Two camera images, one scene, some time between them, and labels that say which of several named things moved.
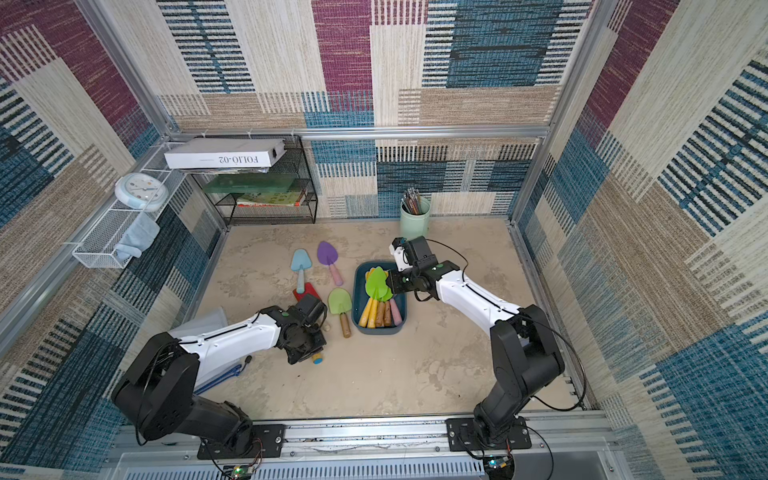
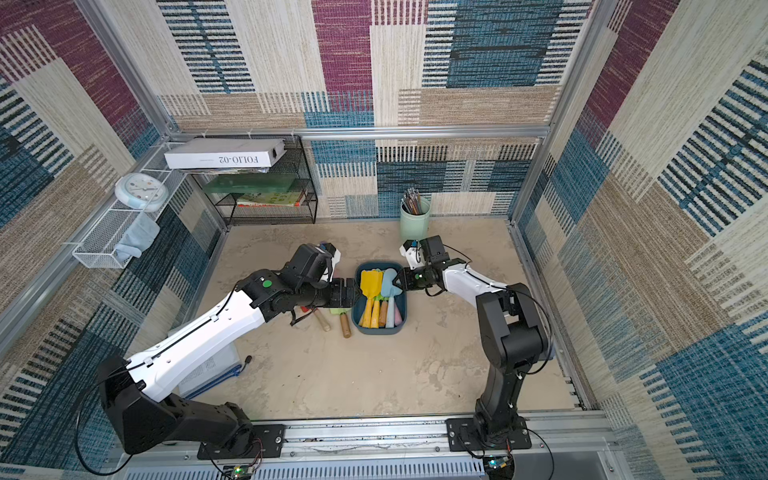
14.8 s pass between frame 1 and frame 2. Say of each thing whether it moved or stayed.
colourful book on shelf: stayed
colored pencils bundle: stayed
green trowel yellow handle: moved
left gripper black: moved
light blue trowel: moved
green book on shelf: stayed
